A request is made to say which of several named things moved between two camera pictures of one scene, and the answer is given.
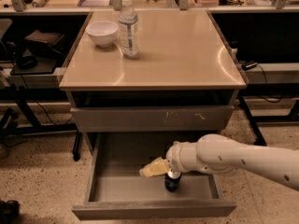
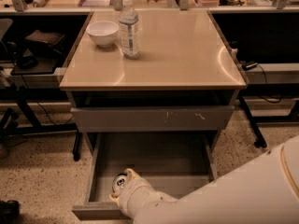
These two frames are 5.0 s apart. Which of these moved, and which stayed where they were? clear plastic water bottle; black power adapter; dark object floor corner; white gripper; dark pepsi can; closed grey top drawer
Moved: white gripper; dark pepsi can
Stayed: dark object floor corner; clear plastic water bottle; black power adapter; closed grey top drawer
